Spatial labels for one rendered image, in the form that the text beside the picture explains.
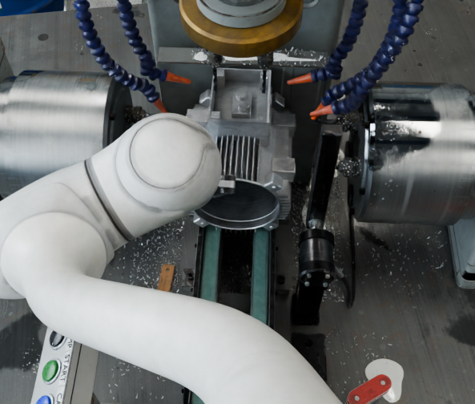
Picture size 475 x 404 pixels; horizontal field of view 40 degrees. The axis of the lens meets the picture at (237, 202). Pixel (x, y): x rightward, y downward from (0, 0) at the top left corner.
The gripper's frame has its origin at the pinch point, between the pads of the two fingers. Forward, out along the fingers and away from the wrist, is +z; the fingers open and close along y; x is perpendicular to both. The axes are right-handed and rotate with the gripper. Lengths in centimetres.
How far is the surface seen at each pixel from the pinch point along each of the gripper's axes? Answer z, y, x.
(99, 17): 64, 33, -50
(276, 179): 3.3, -12.6, -2.5
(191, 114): 11.6, 2.7, -14.6
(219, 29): -14.5, -3.3, -21.4
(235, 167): 3.3, -5.7, -4.3
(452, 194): 2.7, -41.0, -1.1
